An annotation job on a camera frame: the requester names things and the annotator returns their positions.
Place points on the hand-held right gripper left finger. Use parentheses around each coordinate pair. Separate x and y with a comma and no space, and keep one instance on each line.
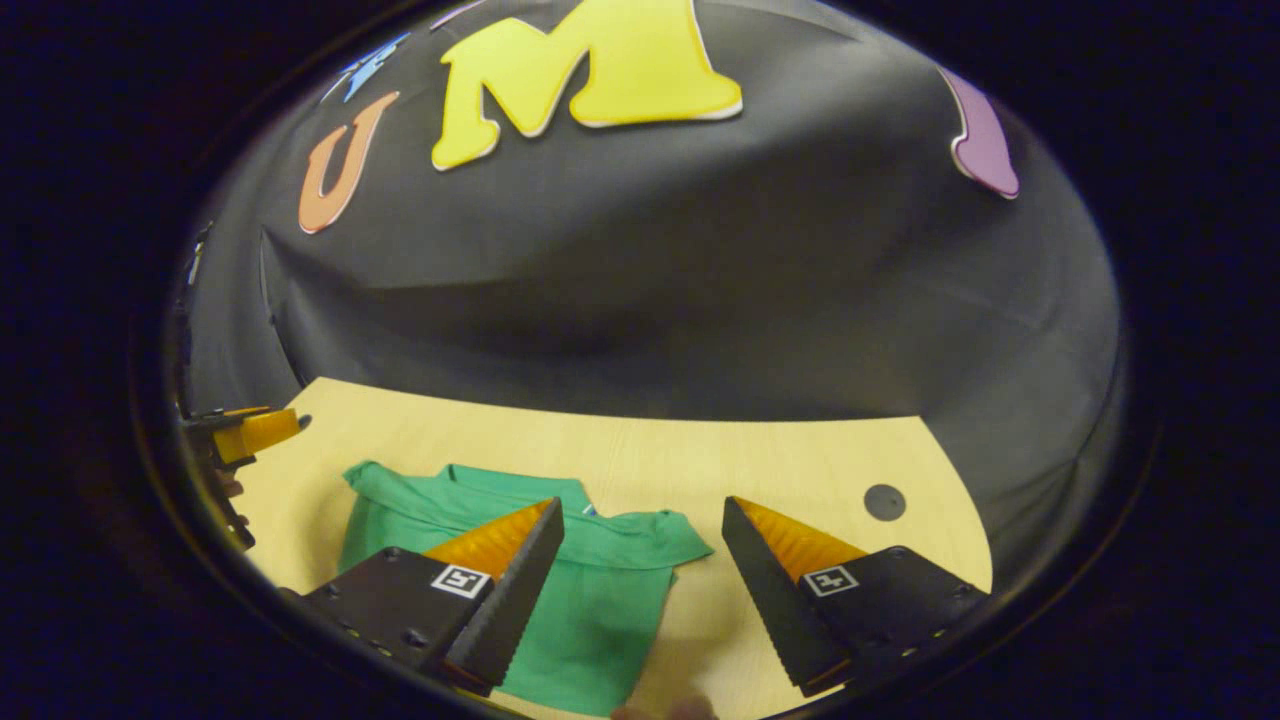
(515,600)

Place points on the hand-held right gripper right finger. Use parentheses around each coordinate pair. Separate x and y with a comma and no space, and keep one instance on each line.
(775,600)

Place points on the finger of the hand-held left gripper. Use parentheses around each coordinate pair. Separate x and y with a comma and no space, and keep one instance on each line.
(255,435)

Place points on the green T-shirt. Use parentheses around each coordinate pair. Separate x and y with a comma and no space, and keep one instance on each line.
(600,620)

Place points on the black backdrop cloth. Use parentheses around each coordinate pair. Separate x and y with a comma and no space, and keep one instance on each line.
(700,250)

